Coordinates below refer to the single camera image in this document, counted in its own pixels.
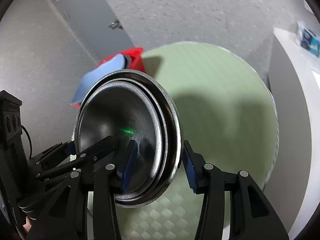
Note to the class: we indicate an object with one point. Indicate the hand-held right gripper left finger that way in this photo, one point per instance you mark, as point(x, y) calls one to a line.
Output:
point(128, 166)

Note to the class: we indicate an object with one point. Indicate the patterned steel bowl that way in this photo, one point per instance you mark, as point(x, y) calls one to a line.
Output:
point(112, 112)

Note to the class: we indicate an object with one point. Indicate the white vanity counter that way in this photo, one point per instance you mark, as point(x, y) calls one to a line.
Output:
point(295, 120)

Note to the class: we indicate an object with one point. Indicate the red plastic basin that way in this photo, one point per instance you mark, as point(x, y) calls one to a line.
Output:
point(135, 57)

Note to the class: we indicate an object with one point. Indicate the grey door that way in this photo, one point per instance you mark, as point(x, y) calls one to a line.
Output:
point(100, 17)

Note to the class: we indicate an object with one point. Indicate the green table mat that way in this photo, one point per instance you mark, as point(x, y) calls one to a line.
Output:
point(220, 92)

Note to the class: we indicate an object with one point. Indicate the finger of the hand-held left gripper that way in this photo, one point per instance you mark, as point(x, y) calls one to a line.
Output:
point(57, 153)
point(100, 152)

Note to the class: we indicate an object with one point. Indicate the blue tissue pack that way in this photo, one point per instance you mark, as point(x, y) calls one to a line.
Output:
point(308, 40)

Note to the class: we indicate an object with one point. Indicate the large steel bowl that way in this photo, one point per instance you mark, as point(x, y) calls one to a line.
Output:
point(173, 120)

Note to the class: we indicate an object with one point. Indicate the blue plate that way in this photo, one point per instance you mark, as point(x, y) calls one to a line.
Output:
point(100, 77)

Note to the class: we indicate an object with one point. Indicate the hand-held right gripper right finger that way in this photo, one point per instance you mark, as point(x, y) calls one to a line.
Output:
point(190, 171)

